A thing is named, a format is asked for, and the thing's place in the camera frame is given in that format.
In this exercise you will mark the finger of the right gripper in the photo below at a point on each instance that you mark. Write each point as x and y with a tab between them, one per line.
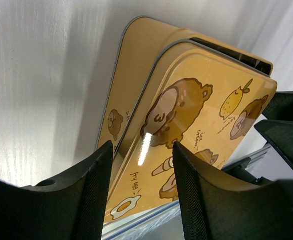
280	107

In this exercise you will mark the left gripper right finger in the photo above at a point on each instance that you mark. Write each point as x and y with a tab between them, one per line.
217	206

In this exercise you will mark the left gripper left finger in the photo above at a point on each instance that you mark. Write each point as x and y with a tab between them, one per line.
68	206

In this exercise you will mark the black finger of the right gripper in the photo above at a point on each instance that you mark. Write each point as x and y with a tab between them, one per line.
279	134

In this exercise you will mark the silver tin lid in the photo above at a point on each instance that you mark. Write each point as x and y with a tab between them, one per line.
198	97

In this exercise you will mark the gold chocolate box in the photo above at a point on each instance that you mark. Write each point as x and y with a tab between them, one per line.
143	42

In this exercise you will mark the aluminium rail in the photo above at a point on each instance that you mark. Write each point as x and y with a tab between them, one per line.
160	223

